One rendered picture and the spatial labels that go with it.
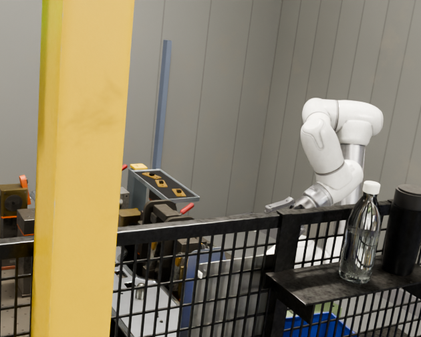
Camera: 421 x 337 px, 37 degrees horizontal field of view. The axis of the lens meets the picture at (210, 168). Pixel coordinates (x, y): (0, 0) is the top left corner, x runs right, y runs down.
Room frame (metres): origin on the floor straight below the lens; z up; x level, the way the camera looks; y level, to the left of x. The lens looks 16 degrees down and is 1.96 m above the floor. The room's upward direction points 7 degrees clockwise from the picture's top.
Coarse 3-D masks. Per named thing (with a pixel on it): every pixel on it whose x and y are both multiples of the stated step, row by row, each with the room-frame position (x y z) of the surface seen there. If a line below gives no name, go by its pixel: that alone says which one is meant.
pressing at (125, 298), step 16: (32, 192) 2.59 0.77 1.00; (128, 272) 1.91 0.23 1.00; (160, 288) 1.83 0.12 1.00; (112, 304) 1.69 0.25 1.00; (128, 304) 1.70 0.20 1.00; (160, 304) 1.73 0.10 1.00; (176, 304) 1.74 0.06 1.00; (128, 320) 1.61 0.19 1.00; (144, 320) 1.62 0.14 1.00; (176, 320) 1.64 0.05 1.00; (160, 336) 1.55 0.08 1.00
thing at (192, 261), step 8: (216, 248) 1.43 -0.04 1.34; (192, 256) 1.39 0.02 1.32; (200, 256) 1.41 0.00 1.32; (216, 256) 1.43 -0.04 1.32; (224, 256) 1.44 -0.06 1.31; (192, 264) 1.39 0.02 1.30; (192, 272) 1.40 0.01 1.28; (184, 288) 1.39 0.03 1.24; (192, 288) 1.40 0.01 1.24; (184, 296) 1.39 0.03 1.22; (184, 312) 1.39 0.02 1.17; (184, 320) 1.39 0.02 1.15; (184, 336) 1.39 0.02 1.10
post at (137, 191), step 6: (132, 168) 2.65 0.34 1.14; (132, 180) 2.60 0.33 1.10; (132, 186) 2.60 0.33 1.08; (138, 186) 2.61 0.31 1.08; (144, 186) 2.62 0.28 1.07; (132, 192) 2.60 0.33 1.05; (138, 192) 2.61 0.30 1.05; (144, 192) 2.62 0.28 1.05; (132, 198) 2.60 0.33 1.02; (138, 198) 2.61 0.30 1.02; (144, 198) 2.63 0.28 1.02; (132, 204) 2.60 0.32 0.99; (138, 204) 2.61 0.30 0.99; (144, 204) 2.63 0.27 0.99; (138, 210) 2.61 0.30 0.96
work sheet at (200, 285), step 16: (256, 256) 1.15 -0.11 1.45; (272, 256) 1.17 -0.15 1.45; (224, 272) 1.11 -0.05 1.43; (256, 272) 1.15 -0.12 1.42; (208, 288) 1.09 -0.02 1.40; (224, 288) 1.11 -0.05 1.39; (256, 288) 1.15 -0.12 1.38; (208, 304) 1.09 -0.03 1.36; (224, 304) 1.11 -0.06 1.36; (240, 304) 1.13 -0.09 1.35; (192, 320) 1.08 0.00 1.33; (208, 320) 1.10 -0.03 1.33; (240, 320) 1.14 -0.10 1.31; (192, 336) 1.08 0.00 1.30; (208, 336) 1.10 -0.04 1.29; (224, 336) 1.12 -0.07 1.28; (240, 336) 1.14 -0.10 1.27
